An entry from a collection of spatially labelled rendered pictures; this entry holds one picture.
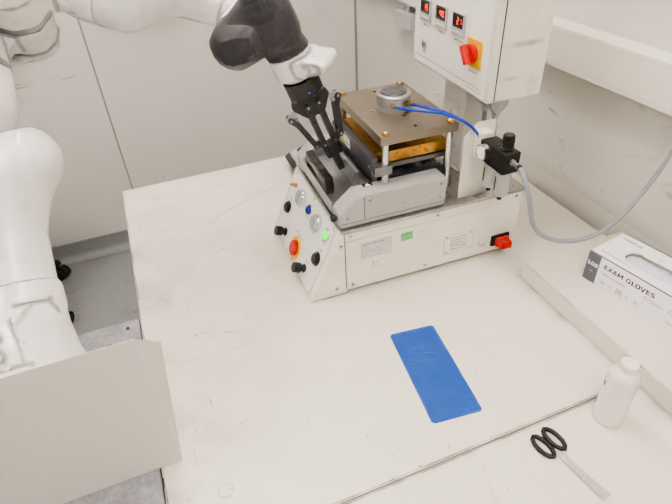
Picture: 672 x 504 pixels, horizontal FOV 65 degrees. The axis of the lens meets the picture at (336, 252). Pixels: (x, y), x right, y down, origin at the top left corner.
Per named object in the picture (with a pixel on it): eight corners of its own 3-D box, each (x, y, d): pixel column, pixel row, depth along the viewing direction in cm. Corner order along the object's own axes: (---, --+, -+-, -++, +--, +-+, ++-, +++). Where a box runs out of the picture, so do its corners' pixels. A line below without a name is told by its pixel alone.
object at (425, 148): (406, 121, 134) (407, 84, 129) (449, 158, 118) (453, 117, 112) (342, 133, 130) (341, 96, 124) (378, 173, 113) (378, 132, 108)
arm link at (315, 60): (263, 55, 107) (274, 79, 111) (278, 74, 98) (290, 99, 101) (316, 26, 107) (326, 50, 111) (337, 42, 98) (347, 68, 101)
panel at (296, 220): (276, 229, 145) (298, 168, 137) (308, 297, 122) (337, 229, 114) (269, 228, 144) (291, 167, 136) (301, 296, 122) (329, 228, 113)
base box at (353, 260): (445, 186, 160) (450, 133, 150) (519, 256, 132) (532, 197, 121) (275, 226, 147) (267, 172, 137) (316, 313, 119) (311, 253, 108)
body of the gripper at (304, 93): (311, 60, 110) (328, 98, 116) (276, 79, 110) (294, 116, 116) (322, 71, 105) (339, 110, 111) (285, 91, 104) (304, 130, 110)
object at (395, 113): (424, 112, 138) (427, 62, 131) (490, 163, 115) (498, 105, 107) (337, 129, 133) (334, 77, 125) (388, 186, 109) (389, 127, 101)
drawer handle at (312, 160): (313, 163, 129) (312, 148, 126) (334, 192, 118) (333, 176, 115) (306, 165, 128) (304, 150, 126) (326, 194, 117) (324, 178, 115)
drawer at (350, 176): (408, 150, 141) (409, 122, 136) (450, 188, 124) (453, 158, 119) (303, 172, 133) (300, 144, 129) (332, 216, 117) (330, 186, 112)
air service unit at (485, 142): (481, 176, 120) (490, 114, 111) (520, 207, 109) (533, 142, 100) (461, 180, 118) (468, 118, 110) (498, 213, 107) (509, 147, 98)
